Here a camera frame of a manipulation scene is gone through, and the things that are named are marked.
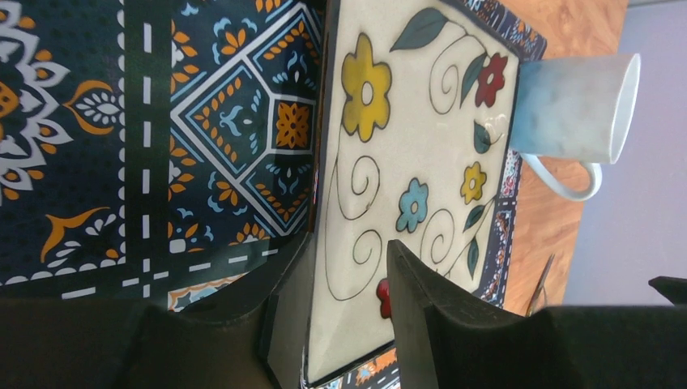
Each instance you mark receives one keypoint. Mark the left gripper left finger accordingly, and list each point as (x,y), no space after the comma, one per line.
(250,334)

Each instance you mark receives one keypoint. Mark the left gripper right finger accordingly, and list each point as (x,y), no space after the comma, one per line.
(447,338)

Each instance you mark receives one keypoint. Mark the silver fork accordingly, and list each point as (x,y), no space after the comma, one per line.
(539,297)

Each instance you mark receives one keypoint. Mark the square floral plate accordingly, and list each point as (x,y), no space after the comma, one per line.
(419,97)

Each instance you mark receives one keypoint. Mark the white mug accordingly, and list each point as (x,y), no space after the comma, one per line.
(575,108)

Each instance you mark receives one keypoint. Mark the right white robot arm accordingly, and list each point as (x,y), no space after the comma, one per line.
(672,288)

